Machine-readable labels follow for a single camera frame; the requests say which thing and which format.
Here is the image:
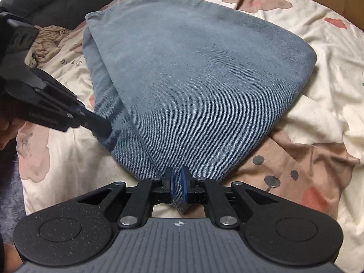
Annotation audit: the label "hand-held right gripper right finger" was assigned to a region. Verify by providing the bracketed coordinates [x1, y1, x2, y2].
[181, 166, 278, 230]

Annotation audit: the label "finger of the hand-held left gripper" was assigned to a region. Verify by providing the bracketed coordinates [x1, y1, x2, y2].
[43, 81, 112, 143]

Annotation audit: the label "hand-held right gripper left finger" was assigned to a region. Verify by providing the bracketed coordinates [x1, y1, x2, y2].
[76, 167, 174, 229]

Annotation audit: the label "light blue denim jeans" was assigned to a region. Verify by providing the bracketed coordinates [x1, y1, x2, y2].
[82, 0, 318, 214]

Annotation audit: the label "person's left hand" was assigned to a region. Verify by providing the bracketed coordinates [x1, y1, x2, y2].
[0, 119, 22, 151]

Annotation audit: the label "beige crumpled garment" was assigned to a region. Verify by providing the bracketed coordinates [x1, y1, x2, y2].
[27, 25, 75, 69]

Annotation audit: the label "dark grey quilt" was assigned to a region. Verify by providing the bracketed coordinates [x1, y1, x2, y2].
[0, 0, 143, 31]

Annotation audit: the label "grey fluffy cloth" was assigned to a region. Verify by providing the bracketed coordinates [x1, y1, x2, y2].
[0, 145, 28, 251]

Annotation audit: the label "cream bear print bed sheet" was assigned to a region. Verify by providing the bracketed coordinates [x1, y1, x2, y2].
[15, 0, 364, 219]

